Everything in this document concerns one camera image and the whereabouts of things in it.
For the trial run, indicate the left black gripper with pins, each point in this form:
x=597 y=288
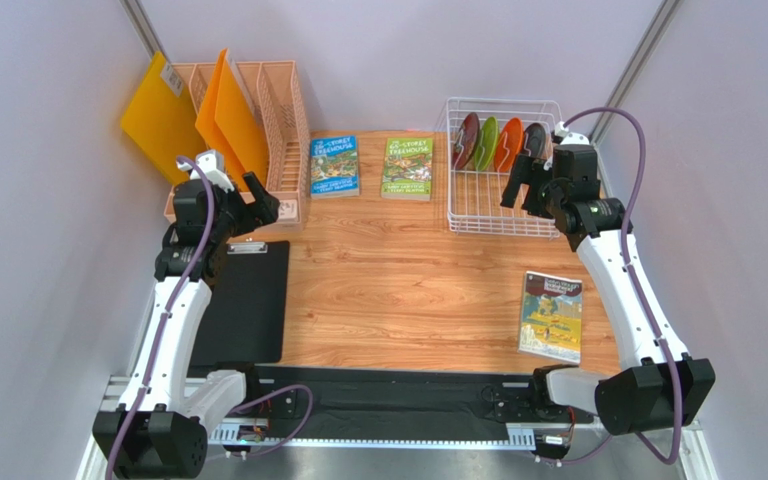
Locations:
x=264 y=209

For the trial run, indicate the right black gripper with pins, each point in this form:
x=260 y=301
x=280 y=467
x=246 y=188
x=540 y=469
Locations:
x=537 y=186

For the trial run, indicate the green plate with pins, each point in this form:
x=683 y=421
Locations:
x=486 y=145

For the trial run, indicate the red floral plate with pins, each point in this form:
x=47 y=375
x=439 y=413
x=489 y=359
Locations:
x=465 y=141

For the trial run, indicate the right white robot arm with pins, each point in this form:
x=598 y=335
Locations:
x=660 y=385

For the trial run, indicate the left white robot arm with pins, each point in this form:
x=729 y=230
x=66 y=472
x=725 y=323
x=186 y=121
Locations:
x=156 y=430

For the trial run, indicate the dark brown plate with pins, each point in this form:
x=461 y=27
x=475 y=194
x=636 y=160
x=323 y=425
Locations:
x=535 y=141

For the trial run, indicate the orange plate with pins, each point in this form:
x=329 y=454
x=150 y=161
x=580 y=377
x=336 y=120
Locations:
x=509 y=145

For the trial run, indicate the blue treehouse book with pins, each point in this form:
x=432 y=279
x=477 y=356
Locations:
x=334 y=167

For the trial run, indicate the orange folder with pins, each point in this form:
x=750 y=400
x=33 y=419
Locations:
x=227 y=123

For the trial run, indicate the black clipboard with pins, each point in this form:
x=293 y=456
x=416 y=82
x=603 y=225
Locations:
x=245 y=319

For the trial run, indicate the green treehouse book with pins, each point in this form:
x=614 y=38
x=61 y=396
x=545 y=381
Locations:
x=407 y=169

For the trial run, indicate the yellow folder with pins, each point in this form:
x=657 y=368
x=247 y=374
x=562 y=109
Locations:
x=160 y=119

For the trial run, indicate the yellow illustrated book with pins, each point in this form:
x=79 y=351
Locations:
x=550 y=322

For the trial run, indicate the black base mat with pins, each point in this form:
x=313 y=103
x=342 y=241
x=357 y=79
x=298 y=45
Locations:
x=362 y=404

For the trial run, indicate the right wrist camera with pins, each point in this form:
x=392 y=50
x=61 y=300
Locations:
x=563 y=135

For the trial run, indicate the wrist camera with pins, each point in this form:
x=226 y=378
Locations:
x=563 y=135
x=211 y=166

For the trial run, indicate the white wire dish rack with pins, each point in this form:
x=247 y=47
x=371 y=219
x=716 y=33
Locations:
x=473 y=197

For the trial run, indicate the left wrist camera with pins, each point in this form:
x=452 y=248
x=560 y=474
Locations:
x=211 y=166

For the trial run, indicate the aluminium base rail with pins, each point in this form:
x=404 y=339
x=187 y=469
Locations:
x=242 y=434

